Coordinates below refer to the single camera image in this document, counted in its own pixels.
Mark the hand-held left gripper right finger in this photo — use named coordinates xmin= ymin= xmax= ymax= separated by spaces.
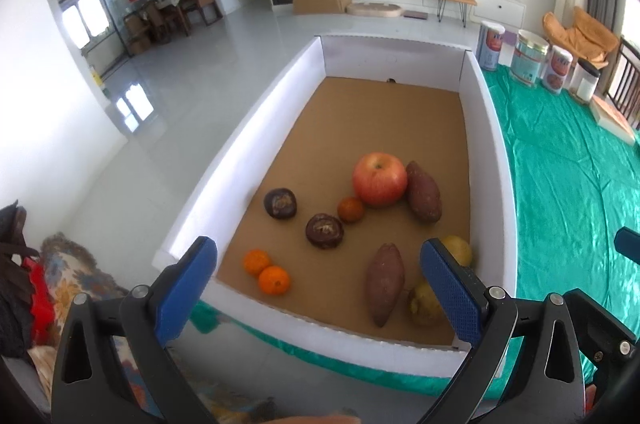
xmin=417 ymin=238 xmax=587 ymax=424

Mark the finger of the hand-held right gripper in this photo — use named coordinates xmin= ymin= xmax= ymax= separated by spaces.
xmin=564 ymin=288 xmax=640 ymax=375
xmin=615 ymin=226 xmax=640 ymax=265

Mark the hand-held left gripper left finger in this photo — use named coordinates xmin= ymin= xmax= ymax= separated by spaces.
xmin=50 ymin=235 xmax=219 ymax=424

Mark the brown pear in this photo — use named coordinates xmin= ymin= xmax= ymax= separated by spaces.
xmin=406 ymin=281 xmax=448 ymax=327

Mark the yellow citrus fruit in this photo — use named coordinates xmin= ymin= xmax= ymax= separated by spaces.
xmin=440 ymin=235 xmax=473 ymax=269

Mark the purple sweet potato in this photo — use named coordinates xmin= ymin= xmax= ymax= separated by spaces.
xmin=405 ymin=160 xmax=443 ymax=225
xmin=364 ymin=243 xmax=406 ymax=329

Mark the orange tangerine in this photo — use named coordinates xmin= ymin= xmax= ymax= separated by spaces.
xmin=242 ymin=249 xmax=272 ymax=277
xmin=258 ymin=265 xmax=291 ymax=295

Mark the dark brown wrinkled fruit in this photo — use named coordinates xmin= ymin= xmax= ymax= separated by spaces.
xmin=305 ymin=213 xmax=344 ymax=249
xmin=263 ymin=188 xmax=298 ymax=219

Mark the dark reddish tangerine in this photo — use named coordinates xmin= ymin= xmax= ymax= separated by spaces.
xmin=337 ymin=196 xmax=365 ymax=225

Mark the red apple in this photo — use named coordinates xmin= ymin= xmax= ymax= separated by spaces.
xmin=352 ymin=152 xmax=409 ymax=209

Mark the white-walled cardboard box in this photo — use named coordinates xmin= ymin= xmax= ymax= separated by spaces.
xmin=151 ymin=34 xmax=518 ymax=380

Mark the green tablecloth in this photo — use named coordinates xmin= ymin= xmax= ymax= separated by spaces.
xmin=190 ymin=66 xmax=640 ymax=400

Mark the floral blanket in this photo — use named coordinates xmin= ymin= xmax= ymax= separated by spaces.
xmin=25 ymin=231 xmax=281 ymax=424

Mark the thick orange cover book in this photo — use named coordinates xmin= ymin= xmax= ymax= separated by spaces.
xmin=590 ymin=96 xmax=638 ymax=146

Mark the dark wooden bench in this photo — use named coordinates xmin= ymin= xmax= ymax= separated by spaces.
xmin=605 ymin=36 xmax=640 ymax=129

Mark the dark and red clothing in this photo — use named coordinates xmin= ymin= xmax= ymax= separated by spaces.
xmin=0 ymin=199 xmax=51 ymax=360

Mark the clear jar with black lid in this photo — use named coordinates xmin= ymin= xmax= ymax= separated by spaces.
xmin=568 ymin=58 xmax=601 ymax=104

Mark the red label tin can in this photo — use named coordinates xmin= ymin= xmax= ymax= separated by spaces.
xmin=476 ymin=21 xmax=507 ymax=72
xmin=542 ymin=45 xmax=572 ymax=94

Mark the clear jar with gold lid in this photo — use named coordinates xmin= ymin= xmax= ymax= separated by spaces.
xmin=510 ymin=28 xmax=550 ymax=88

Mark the orange lounge chair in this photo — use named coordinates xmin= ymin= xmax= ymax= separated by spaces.
xmin=542 ymin=6 xmax=621 ymax=67

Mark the wooden dining table set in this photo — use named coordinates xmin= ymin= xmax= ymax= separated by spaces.
xmin=122 ymin=0 xmax=223 ymax=54

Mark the sliding glass door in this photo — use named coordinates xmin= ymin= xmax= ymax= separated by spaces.
xmin=57 ymin=0 xmax=151 ymax=79

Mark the oval beige floor pad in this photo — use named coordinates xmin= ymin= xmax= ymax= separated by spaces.
xmin=345 ymin=2 xmax=404 ymax=18

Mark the brown cardboard box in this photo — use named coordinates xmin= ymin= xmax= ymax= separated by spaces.
xmin=292 ymin=0 xmax=352 ymax=15

